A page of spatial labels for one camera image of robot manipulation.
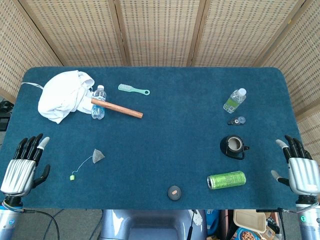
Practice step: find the wooden rolling stick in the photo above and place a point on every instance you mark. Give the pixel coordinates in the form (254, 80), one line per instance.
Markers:
(117, 108)

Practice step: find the clear bottle green label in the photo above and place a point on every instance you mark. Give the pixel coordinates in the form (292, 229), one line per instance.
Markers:
(232, 102)

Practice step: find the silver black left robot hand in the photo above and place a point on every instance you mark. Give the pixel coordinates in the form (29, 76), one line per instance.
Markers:
(20, 172)

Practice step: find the blue carpet table cover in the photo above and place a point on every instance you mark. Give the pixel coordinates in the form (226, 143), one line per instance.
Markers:
(160, 140)

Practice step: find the beige takeaway box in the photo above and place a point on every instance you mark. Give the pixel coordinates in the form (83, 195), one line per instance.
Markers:
(250, 220)

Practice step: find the grey-blue robot torso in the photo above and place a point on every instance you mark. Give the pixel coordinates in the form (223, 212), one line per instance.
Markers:
(150, 225)

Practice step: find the black floor equipment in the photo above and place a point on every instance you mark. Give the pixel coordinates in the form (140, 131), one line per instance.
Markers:
(3, 120)

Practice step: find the black teapot lid orange knob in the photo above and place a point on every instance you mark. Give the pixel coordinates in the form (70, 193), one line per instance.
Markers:
(174, 193)

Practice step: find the blue cookie box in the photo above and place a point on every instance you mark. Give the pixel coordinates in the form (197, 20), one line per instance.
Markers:
(246, 235)

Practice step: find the white crumpled cloth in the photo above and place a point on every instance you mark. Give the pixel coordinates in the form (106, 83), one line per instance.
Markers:
(60, 97)

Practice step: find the blue plastic package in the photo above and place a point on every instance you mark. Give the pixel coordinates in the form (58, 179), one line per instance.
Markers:
(212, 222)

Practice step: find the green drink can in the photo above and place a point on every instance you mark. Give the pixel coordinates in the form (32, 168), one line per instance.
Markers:
(227, 180)

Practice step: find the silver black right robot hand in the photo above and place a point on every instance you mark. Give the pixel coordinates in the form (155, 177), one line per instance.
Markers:
(302, 172)

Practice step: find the clear bottle blue label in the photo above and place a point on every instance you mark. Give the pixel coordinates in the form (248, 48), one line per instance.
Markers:
(97, 113)

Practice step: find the mint green brush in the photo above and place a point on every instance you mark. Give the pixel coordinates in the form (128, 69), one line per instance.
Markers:
(125, 88)

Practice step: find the woven bamboo folding screen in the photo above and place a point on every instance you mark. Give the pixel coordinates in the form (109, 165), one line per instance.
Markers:
(160, 32)

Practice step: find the black teapot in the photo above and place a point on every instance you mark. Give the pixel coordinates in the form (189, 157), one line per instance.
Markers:
(225, 147)

